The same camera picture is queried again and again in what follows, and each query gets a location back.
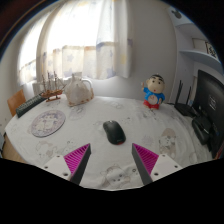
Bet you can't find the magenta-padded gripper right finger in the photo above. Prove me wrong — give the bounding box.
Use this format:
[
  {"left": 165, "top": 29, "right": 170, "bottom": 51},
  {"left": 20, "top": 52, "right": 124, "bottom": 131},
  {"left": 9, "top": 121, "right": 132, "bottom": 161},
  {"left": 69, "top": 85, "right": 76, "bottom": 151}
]
[{"left": 131, "top": 143, "right": 184, "bottom": 186}]

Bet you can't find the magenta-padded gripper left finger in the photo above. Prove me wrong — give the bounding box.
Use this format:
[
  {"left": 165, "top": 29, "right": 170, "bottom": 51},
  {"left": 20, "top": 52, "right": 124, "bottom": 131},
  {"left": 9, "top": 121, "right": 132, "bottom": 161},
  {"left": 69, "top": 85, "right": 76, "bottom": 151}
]
[{"left": 41, "top": 143, "right": 92, "bottom": 186}]

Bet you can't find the black computer mouse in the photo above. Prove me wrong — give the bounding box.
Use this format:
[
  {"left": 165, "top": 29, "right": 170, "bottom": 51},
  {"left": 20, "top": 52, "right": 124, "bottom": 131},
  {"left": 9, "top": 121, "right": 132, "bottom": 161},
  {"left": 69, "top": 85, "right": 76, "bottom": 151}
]
[{"left": 102, "top": 119, "right": 127, "bottom": 146}]

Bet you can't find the round printed purple mouse pad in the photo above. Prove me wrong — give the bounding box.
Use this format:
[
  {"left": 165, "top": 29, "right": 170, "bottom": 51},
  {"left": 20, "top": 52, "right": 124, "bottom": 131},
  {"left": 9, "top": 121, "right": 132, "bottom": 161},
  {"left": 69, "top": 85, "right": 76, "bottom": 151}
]
[{"left": 30, "top": 109, "right": 67, "bottom": 138}]

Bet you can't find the white printed tablecloth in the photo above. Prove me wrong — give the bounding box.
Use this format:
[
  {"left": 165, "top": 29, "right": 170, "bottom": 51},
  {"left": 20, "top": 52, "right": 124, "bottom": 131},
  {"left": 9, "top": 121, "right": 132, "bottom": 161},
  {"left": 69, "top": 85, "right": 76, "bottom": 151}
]
[{"left": 3, "top": 95, "right": 214, "bottom": 190}]

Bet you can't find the black router with antennas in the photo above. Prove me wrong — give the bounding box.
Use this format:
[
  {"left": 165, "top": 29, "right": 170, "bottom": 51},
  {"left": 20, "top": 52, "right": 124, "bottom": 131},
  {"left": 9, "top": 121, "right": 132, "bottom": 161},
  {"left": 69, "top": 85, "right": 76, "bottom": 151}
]
[{"left": 173, "top": 79, "right": 198, "bottom": 118}]

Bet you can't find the small black box device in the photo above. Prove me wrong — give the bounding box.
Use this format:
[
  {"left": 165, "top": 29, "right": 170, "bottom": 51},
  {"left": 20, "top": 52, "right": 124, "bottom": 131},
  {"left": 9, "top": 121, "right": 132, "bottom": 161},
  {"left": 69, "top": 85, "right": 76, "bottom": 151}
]
[{"left": 191, "top": 114, "right": 214, "bottom": 145}]

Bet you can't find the large white conch shell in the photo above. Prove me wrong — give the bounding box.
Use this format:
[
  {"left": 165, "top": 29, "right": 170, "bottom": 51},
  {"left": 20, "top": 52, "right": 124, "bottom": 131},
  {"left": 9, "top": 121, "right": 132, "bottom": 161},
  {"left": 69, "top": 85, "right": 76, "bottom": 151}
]
[{"left": 63, "top": 73, "right": 95, "bottom": 107}]

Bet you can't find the cartoon boy figurine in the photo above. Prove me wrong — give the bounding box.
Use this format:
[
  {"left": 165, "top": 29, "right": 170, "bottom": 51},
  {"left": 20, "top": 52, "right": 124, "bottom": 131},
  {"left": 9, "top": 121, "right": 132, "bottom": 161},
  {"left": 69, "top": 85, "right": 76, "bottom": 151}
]
[{"left": 140, "top": 73, "right": 167, "bottom": 110}]

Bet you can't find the black keyboard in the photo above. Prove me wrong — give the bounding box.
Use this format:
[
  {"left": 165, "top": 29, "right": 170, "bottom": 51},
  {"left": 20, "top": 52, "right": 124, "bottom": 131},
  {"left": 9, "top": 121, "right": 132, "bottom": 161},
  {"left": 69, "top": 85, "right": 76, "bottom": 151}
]
[{"left": 15, "top": 94, "right": 48, "bottom": 118}]

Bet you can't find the wooden model sailing ship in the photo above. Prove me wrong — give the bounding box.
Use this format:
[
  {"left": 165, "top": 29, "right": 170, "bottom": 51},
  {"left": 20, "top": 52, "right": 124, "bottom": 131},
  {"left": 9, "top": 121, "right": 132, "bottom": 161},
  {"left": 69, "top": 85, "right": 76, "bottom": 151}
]
[{"left": 39, "top": 70, "right": 67, "bottom": 102}]

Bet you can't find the white radiator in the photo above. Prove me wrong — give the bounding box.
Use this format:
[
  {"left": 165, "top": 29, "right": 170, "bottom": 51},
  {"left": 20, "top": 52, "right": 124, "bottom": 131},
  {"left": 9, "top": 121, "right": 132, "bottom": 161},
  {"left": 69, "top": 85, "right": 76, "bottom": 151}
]
[{"left": 31, "top": 79, "right": 44, "bottom": 98}]

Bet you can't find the wooden chair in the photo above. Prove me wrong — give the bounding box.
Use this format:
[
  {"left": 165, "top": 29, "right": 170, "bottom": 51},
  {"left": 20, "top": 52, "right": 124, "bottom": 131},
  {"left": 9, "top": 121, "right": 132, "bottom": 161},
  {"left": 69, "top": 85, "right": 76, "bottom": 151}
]
[{"left": 6, "top": 88, "right": 27, "bottom": 118}]

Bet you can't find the black monitor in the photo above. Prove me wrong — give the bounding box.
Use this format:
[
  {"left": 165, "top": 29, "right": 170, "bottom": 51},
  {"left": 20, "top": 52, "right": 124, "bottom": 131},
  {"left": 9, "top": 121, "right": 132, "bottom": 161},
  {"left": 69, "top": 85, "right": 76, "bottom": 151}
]
[{"left": 196, "top": 69, "right": 224, "bottom": 159}]

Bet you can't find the sheer star-print curtain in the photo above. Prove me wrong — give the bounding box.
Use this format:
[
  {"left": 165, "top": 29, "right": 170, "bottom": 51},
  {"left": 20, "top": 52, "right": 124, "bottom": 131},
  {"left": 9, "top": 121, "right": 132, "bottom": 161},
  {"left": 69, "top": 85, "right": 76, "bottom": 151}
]
[{"left": 18, "top": 0, "right": 134, "bottom": 86}]

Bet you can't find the white wall shelf unit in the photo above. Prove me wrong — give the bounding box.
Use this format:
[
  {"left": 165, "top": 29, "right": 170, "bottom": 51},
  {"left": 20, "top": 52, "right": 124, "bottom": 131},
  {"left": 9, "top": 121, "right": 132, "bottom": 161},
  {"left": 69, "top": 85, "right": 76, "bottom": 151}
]
[{"left": 168, "top": 6, "right": 224, "bottom": 73}]

